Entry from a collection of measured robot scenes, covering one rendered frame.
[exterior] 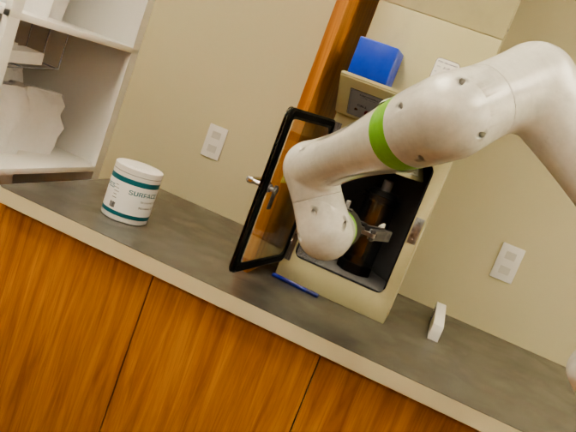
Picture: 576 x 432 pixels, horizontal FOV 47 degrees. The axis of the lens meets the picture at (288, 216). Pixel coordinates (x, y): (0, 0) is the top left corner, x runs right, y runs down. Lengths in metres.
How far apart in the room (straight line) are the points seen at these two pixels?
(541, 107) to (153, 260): 0.98
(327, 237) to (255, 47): 1.16
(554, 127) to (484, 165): 1.16
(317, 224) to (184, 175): 1.17
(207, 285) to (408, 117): 0.79
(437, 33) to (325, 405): 0.94
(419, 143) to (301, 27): 1.39
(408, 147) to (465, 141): 0.08
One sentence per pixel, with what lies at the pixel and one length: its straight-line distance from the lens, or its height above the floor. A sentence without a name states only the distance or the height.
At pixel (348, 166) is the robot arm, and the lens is 1.11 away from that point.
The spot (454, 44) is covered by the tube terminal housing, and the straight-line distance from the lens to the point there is 1.74.
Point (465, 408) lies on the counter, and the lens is 1.51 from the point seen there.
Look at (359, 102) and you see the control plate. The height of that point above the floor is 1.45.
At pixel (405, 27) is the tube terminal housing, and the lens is 1.76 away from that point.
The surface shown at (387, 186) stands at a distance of 1.83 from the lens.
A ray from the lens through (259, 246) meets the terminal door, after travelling 1.61.
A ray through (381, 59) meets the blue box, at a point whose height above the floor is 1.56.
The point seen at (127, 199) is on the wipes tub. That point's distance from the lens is 1.80.
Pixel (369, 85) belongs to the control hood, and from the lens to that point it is 1.64.
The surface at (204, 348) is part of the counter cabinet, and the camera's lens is 1.64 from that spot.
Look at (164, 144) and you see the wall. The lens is 2.40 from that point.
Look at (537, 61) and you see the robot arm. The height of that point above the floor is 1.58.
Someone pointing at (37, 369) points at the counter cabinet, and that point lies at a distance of 1.90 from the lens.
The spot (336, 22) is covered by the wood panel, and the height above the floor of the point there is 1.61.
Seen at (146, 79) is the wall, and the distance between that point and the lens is 2.45.
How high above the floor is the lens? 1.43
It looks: 10 degrees down
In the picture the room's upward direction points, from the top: 21 degrees clockwise
